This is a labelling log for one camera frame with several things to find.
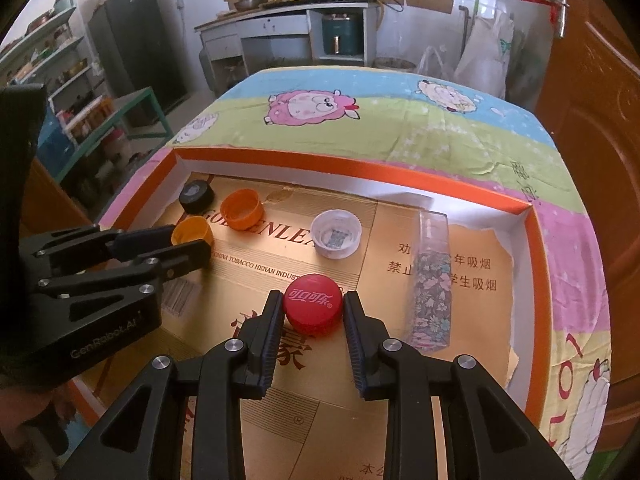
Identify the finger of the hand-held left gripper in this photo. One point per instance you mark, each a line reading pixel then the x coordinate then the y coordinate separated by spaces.
pixel 185 257
pixel 140 241

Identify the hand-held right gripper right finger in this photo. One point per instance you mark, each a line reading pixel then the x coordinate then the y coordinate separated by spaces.
pixel 357 355

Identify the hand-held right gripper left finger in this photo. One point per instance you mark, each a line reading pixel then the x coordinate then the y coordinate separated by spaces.
pixel 272 355

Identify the orange bottle cap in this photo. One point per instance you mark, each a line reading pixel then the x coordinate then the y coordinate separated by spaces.
pixel 192 232
pixel 241 208

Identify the black bottle cap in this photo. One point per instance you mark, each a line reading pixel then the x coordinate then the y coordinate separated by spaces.
pixel 196 196

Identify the red bottle cap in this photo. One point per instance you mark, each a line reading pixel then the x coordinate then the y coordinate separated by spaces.
pixel 313 307

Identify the clear floral tube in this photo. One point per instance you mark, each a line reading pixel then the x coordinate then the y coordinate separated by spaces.
pixel 432 285

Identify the white bottle cap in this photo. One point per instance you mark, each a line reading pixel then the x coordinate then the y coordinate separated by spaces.
pixel 336 233

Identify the shallow orange-rimmed cardboard box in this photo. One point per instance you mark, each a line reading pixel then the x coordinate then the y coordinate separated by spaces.
pixel 350 180

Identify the person's left forearm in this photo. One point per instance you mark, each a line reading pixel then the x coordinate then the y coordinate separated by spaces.
pixel 30 420

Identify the gold cardboard liner sheet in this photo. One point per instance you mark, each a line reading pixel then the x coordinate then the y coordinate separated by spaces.
pixel 380 240

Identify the blue plastic crate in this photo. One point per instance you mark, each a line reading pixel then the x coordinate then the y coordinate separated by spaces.
pixel 52 135

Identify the dark refrigerator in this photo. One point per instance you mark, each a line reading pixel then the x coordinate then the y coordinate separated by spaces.
pixel 135 45

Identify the metal shelf rack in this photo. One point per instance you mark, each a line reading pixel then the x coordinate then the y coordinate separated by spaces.
pixel 60 17

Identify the grey kitchen counter cabinet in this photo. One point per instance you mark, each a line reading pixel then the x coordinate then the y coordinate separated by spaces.
pixel 270 30

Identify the metal bowl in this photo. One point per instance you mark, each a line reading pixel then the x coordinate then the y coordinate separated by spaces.
pixel 245 4

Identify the green air fryer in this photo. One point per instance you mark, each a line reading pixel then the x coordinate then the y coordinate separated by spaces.
pixel 341 35

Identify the round bucket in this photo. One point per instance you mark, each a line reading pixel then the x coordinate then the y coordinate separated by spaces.
pixel 395 64

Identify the small white plastic bag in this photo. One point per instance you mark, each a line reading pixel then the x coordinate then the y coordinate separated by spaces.
pixel 430 62

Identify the large white plastic sack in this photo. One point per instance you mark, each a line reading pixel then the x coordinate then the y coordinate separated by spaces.
pixel 482 55

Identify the brown wooden door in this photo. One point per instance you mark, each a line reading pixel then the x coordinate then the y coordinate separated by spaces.
pixel 600 110

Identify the dark bent pole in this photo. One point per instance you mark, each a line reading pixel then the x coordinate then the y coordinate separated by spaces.
pixel 465 25

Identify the green metal frame stool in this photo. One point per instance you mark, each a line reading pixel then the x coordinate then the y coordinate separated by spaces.
pixel 145 97

